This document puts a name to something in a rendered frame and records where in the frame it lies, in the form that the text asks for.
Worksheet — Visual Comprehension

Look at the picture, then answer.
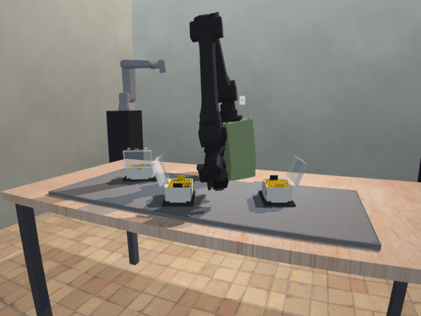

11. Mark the yellow tip rack with black holes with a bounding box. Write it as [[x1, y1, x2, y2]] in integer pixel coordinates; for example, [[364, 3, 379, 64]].
[[167, 175, 191, 188], [264, 175, 290, 188]]

